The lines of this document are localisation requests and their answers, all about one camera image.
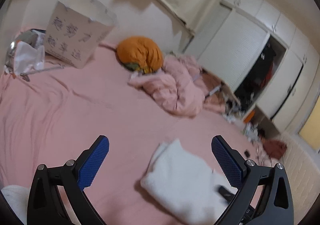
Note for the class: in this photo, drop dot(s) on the dark red bag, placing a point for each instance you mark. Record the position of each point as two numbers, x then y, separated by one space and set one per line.
274 148

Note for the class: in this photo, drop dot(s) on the pink quilted blanket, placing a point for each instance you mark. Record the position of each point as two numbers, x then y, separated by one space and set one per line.
182 87

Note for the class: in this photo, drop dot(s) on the clear plastic bag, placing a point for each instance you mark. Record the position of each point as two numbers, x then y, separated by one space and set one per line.
26 53

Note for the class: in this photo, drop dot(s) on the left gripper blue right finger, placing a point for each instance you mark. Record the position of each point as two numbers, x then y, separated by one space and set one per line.
275 203

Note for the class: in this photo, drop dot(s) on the paper bag with characters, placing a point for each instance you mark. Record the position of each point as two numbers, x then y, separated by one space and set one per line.
75 29

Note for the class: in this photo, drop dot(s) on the white louvered wardrobe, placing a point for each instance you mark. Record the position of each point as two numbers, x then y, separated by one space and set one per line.
261 56

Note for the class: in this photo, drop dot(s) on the small black box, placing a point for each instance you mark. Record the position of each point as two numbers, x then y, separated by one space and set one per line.
247 154

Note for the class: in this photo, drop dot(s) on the orange round cushion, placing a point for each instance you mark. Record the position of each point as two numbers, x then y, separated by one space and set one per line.
141 54

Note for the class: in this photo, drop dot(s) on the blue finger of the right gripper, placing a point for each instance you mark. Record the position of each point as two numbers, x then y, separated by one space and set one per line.
226 194

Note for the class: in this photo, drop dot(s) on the cream padded headboard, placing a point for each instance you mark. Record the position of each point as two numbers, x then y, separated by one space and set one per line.
303 176

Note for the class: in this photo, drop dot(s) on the pink bed sheet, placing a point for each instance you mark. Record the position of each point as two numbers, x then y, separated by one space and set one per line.
57 114

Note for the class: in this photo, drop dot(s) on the person's knee white trousers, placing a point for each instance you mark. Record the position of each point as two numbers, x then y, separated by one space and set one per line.
17 197

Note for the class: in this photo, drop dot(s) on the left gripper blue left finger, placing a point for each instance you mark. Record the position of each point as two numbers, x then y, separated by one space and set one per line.
45 204

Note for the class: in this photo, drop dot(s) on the white knitted cardigan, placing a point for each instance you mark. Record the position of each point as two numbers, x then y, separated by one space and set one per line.
185 185

